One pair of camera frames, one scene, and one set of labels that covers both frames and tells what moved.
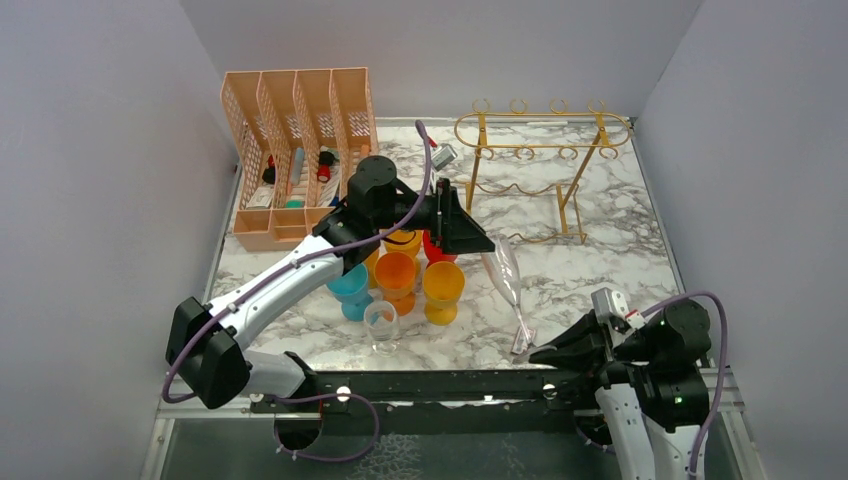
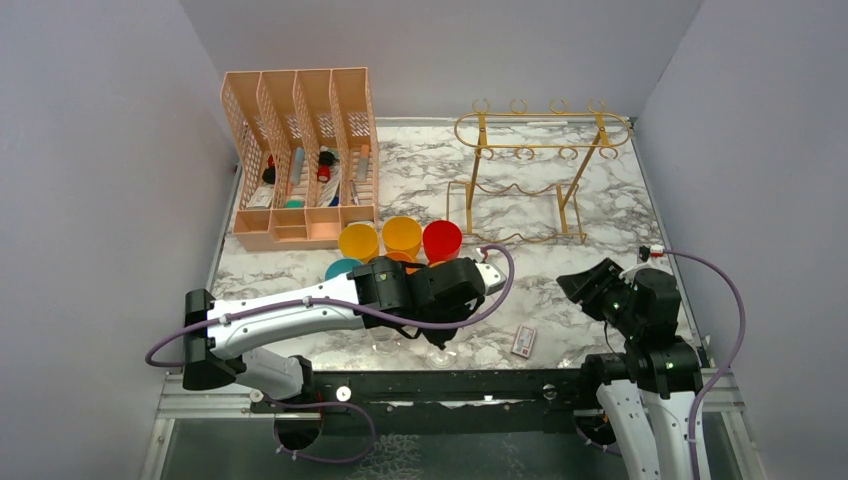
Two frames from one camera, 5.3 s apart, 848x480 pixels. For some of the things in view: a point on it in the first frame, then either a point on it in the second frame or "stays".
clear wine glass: [502, 268] -> [441, 359]
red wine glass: [434, 253] stays
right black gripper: [587, 345] -> [581, 286]
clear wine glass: [382, 322] stays
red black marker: [325, 160] stays
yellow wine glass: [405, 241] stays
